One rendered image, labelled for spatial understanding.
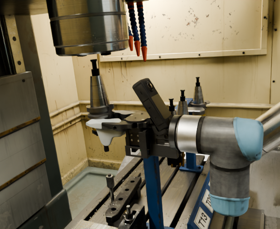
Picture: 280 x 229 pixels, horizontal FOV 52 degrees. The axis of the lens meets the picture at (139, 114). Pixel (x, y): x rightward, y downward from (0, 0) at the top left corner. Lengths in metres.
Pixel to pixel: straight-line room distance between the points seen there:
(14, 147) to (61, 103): 0.83
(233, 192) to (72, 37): 0.42
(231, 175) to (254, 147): 0.07
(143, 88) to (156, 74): 1.10
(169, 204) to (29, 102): 0.63
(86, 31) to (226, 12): 1.08
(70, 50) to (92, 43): 0.05
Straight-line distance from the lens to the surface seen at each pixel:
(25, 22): 1.18
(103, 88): 0.64
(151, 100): 0.58
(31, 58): 1.18
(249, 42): 1.55
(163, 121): 0.58
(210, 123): 0.55
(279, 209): 1.47
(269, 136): 0.67
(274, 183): 1.55
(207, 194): 1.07
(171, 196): 1.16
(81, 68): 1.91
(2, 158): 1.04
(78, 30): 0.57
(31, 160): 1.13
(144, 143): 0.60
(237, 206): 0.60
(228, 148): 0.54
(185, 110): 0.93
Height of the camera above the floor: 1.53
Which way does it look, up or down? 17 degrees down
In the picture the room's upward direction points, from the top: 5 degrees counter-clockwise
